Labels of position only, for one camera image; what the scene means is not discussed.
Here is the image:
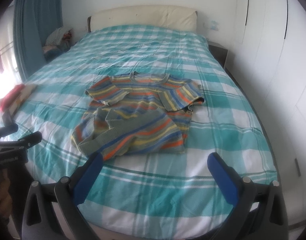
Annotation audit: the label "wall socket panel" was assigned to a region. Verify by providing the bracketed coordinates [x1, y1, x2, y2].
[203, 20, 219, 31]

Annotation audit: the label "cream padded headboard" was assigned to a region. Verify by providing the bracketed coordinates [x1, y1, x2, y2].
[87, 5, 198, 33]

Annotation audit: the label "person's left hand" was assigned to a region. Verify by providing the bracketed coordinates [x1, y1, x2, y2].
[0, 169, 13, 219]

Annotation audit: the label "blue curtain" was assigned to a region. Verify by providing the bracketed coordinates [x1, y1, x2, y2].
[13, 0, 62, 81]

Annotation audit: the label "red and beige book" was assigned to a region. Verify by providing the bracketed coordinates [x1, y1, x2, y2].
[0, 83, 37, 116]

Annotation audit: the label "dark wooden nightstand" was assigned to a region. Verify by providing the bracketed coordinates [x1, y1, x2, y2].
[208, 41, 228, 68]

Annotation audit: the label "pile of clothes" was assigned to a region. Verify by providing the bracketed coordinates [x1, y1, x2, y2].
[43, 26, 73, 63]

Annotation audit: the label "white wardrobe doors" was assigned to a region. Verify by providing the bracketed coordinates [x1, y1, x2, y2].
[227, 0, 306, 225]

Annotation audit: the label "multicolour striped knit sweater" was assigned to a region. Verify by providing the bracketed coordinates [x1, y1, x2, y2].
[71, 72, 204, 160]

